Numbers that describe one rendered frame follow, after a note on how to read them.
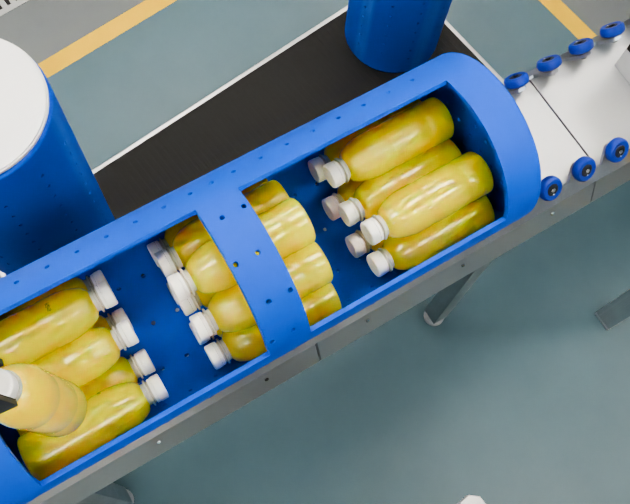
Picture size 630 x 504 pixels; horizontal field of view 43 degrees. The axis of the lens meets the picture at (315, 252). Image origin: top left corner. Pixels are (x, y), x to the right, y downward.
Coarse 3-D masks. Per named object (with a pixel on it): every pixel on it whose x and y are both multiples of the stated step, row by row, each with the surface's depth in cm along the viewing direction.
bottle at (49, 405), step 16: (16, 368) 86; (32, 368) 88; (32, 384) 86; (48, 384) 89; (64, 384) 95; (16, 400) 84; (32, 400) 86; (48, 400) 88; (64, 400) 93; (80, 400) 99; (0, 416) 85; (16, 416) 85; (32, 416) 87; (48, 416) 90; (64, 416) 94; (80, 416) 100; (32, 432) 93; (48, 432) 95; (64, 432) 99
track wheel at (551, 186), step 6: (546, 180) 137; (552, 180) 137; (558, 180) 138; (546, 186) 137; (552, 186) 138; (558, 186) 139; (540, 192) 138; (546, 192) 138; (552, 192) 138; (558, 192) 139; (546, 198) 138; (552, 198) 139
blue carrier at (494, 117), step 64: (448, 64) 118; (320, 128) 113; (512, 128) 113; (192, 192) 109; (320, 192) 134; (512, 192) 115; (64, 256) 106; (128, 256) 124; (256, 256) 104; (448, 256) 119; (256, 320) 106; (192, 384) 121; (0, 448) 97
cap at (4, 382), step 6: (0, 372) 83; (6, 372) 83; (0, 378) 83; (6, 378) 82; (12, 378) 83; (0, 384) 82; (6, 384) 82; (12, 384) 82; (18, 384) 84; (0, 390) 82; (6, 390) 82; (12, 390) 82; (12, 396) 83
